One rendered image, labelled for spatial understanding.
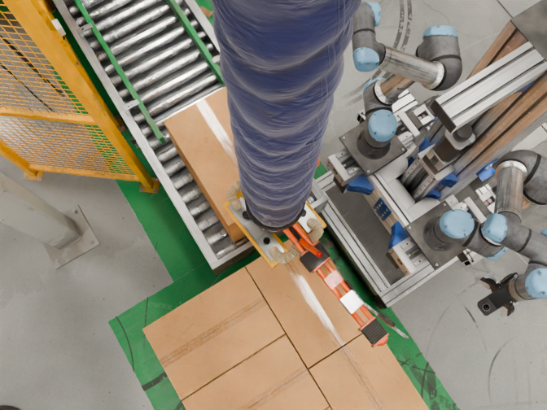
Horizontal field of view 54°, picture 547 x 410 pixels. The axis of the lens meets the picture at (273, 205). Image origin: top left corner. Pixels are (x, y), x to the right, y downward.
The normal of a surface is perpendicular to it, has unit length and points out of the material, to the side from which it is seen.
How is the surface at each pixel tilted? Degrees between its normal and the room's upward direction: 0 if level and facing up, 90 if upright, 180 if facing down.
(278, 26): 82
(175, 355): 0
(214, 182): 0
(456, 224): 7
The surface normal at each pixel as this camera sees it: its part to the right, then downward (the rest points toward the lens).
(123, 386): 0.01, -0.25
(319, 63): 0.37, 0.77
